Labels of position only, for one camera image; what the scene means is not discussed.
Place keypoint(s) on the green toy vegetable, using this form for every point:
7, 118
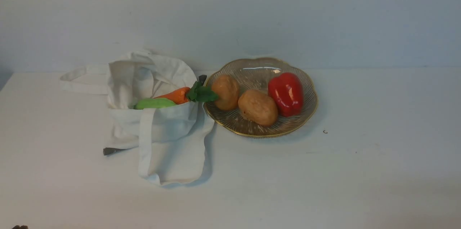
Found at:
154, 103

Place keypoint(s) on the white cloth tote bag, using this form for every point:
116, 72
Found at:
170, 141

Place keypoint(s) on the left brown potato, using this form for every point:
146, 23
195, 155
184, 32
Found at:
228, 91

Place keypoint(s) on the brown potato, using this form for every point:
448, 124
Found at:
228, 91
258, 107

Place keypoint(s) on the right brown potato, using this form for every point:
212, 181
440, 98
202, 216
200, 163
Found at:
258, 107

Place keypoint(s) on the orange toy carrot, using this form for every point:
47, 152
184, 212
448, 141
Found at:
195, 93

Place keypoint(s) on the glass plate with gold rim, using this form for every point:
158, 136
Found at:
256, 74

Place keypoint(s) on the red bell pepper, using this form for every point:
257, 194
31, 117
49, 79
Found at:
287, 92

